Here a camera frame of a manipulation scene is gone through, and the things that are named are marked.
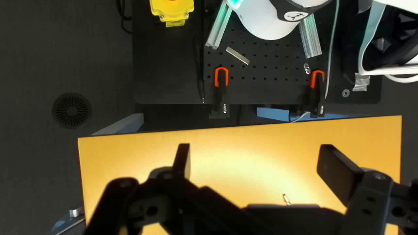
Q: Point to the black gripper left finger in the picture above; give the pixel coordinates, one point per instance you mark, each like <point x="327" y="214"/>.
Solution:
<point x="180" y="158"/>

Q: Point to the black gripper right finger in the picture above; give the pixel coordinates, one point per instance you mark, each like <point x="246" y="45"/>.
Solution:
<point x="339" y="167"/>

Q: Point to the blue table support beam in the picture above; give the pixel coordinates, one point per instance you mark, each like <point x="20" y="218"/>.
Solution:
<point x="271" y="113"/>
<point x="121" y="124"/>

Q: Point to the orange black clamp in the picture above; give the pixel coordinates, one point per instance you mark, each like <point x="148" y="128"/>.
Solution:
<point x="220" y="82"/>
<point x="316" y="86"/>

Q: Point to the small flat metal bar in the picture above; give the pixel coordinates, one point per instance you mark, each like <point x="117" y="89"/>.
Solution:
<point x="236" y="55"/>

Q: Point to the round black floor grille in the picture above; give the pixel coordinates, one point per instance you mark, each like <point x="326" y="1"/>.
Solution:
<point x="71" y="109"/>

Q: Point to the aluminium extrusion bar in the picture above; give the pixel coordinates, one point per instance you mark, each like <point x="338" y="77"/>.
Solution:
<point x="310" y="39"/>
<point x="219" y="26"/>

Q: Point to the yellow emergency stop box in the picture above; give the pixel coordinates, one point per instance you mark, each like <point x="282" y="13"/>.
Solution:
<point x="171" y="10"/>

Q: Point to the black pegboard base plate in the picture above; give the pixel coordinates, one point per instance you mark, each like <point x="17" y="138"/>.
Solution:
<point x="173" y="65"/>

